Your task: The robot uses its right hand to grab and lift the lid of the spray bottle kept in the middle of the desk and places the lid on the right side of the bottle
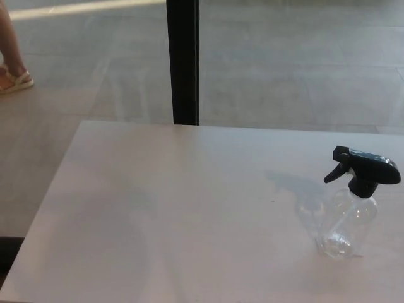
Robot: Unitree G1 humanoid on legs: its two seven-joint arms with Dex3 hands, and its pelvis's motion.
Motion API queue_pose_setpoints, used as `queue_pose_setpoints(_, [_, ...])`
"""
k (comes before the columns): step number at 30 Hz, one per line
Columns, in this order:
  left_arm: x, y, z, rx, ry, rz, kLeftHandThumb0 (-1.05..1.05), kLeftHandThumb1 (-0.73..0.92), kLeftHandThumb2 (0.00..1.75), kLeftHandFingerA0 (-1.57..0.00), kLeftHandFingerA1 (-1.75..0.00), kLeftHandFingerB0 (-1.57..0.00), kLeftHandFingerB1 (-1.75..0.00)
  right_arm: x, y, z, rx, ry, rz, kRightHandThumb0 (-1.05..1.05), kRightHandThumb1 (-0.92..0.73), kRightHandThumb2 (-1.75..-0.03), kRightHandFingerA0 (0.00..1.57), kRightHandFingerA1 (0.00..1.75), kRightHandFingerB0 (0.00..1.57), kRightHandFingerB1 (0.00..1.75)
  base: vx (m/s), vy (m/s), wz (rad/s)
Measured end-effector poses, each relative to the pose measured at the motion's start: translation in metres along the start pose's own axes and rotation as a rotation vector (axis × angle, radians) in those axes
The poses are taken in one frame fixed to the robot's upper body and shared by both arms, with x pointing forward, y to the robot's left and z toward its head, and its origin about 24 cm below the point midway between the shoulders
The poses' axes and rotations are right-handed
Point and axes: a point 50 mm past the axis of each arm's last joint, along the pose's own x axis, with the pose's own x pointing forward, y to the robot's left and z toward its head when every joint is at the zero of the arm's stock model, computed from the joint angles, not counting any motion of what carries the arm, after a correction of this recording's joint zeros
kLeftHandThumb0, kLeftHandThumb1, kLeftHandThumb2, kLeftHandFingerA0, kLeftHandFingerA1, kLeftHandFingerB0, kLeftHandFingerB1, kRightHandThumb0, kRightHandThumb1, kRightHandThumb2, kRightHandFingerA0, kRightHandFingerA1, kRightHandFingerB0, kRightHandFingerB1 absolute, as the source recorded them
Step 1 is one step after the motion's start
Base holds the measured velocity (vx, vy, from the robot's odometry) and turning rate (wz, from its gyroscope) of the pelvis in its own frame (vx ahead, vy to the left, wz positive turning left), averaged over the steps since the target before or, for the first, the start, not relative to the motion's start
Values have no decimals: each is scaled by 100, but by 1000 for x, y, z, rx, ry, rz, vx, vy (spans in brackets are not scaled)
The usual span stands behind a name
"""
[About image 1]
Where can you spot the person's bare leg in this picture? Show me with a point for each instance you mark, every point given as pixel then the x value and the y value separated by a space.
pixel 11 41

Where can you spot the clear plastic spray bottle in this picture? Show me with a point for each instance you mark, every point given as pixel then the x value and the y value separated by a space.
pixel 345 221

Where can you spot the black window frame post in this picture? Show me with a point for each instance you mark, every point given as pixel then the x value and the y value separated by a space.
pixel 183 63

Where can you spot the black trigger spray lid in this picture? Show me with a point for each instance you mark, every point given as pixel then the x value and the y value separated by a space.
pixel 375 170

